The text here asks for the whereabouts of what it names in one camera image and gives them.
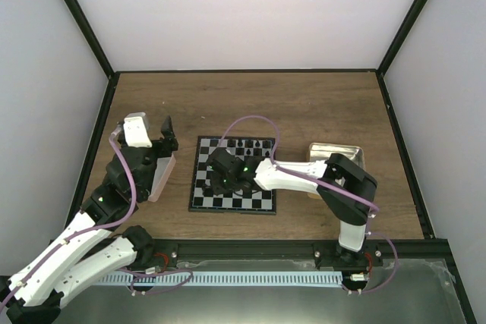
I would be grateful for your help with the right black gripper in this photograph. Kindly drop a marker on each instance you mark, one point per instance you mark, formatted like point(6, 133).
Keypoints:
point(217, 188)

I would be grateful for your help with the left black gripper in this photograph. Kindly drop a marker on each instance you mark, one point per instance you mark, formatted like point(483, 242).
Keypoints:
point(169, 144)

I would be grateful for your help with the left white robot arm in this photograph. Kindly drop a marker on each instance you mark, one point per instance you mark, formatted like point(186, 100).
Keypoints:
point(137, 173)

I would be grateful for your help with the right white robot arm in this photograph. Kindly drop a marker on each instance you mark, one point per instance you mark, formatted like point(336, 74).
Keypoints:
point(266, 174)

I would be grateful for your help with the pink plastic tray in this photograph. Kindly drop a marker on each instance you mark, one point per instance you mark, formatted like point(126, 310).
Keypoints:
point(164, 167)

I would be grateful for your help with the black and white chessboard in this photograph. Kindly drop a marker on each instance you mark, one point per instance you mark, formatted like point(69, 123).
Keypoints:
point(255, 202)

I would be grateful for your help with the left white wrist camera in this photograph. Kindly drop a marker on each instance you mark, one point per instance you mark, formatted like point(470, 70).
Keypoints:
point(135, 127)

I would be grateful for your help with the light blue cable duct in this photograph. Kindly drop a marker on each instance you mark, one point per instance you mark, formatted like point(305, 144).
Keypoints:
point(311, 279)

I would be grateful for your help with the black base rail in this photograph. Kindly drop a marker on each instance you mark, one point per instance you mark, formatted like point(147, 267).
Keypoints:
point(322, 253)

